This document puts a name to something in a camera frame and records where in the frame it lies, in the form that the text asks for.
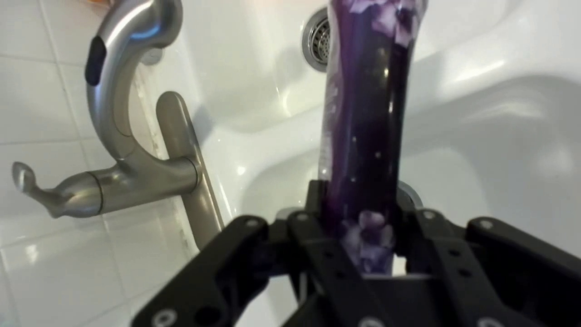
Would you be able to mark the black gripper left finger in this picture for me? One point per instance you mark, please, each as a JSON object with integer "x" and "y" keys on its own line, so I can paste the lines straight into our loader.
{"x": 230, "y": 273}

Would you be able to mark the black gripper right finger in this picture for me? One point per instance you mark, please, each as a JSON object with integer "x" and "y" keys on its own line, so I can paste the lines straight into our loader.
{"x": 497, "y": 273}

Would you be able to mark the purple floral soap bottle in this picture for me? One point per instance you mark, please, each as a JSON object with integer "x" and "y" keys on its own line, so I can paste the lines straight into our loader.
{"x": 364, "y": 121}

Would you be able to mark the metal sink drain strainer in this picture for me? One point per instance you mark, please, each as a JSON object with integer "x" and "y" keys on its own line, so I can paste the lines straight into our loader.
{"x": 413, "y": 197}
{"x": 317, "y": 39}

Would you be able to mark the white double basin sink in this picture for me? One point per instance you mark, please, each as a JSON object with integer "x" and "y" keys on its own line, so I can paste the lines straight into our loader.
{"x": 484, "y": 121}

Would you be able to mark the brushed metal kitchen faucet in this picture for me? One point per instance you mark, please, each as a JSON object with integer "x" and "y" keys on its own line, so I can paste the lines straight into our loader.
{"x": 128, "y": 170}

